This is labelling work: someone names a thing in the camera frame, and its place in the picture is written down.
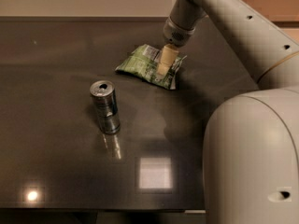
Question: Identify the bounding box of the silver open soda can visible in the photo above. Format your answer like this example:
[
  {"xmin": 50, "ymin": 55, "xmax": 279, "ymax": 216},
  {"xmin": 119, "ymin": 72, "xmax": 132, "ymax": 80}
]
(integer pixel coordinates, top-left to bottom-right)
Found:
[{"xmin": 90, "ymin": 80, "xmax": 121, "ymax": 134}]

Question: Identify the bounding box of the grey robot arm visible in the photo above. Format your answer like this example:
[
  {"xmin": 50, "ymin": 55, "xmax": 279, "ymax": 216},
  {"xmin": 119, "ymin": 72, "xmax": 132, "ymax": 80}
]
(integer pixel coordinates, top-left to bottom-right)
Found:
[{"xmin": 164, "ymin": 0, "xmax": 299, "ymax": 224}]

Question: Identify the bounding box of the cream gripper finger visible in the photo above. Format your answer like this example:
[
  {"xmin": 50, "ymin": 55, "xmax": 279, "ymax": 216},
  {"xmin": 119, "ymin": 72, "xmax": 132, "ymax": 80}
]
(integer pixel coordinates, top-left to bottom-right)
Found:
[{"xmin": 156, "ymin": 44, "xmax": 178, "ymax": 79}]

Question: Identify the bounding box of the green jalapeno chip bag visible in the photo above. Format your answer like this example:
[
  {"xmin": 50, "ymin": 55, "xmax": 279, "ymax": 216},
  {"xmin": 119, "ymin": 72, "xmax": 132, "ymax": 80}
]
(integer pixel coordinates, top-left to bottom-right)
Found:
[{"xmin": 115, "ymin": 44, "xmax": 184, "ymax": 90}]

